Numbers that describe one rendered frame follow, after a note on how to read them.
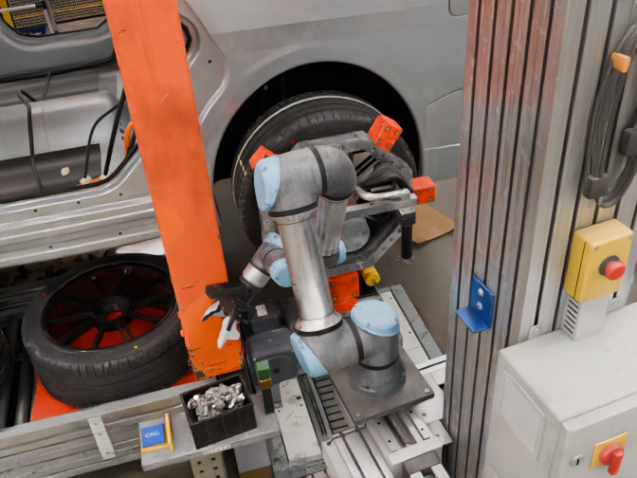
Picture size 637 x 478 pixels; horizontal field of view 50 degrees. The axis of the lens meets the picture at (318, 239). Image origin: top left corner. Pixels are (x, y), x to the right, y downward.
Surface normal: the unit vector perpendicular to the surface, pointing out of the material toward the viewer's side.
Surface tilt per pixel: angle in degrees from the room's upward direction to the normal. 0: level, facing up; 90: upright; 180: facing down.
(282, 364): 90
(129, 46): 90
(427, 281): 0
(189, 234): 90
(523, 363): 0
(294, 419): 0
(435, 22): 90
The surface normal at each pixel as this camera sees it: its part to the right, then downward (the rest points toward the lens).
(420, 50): 0.26, 0.55
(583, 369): -0.07, -0.81
